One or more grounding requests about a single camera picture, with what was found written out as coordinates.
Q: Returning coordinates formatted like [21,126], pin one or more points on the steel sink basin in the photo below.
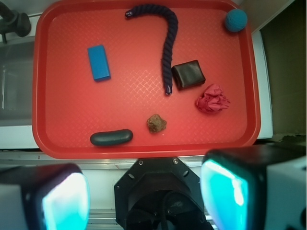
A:
[16,77]

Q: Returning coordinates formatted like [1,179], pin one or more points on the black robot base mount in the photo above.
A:
[160,194]

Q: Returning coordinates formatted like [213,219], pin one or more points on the blue rectangular block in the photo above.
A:
[99,63]

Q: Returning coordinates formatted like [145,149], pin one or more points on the brown rock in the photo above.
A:
[156,123]

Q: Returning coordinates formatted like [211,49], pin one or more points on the crumpled red paper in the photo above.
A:
[212,100]

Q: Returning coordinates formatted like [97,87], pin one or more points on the black leather pouch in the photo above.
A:
[188,74]

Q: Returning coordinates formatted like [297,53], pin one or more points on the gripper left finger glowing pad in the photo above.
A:
[48,197]

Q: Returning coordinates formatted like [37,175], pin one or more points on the dark green oblong stone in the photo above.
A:
[111,138]

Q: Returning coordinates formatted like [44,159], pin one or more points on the teal knitted ball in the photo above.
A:
[235,20]

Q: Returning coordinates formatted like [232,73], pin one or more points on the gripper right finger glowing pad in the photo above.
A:
[260,187]

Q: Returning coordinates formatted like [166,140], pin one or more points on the red plastic tray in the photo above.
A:
[69,106]

